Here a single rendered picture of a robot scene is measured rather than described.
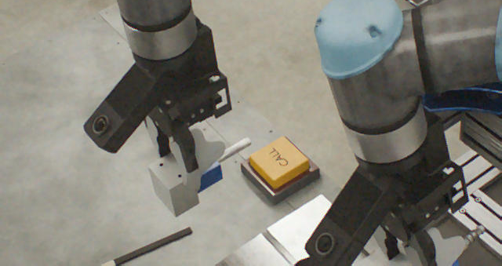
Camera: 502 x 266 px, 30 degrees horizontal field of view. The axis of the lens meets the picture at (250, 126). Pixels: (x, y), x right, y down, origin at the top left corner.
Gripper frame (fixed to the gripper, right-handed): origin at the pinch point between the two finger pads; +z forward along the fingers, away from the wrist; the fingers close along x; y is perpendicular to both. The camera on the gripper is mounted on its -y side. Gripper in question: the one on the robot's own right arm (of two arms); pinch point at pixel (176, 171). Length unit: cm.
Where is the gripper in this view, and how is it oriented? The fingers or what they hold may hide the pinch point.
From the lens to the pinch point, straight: 115.8
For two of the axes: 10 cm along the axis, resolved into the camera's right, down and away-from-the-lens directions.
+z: 1.0, 6.9, 7.2
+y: 8.1, -4.7, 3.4
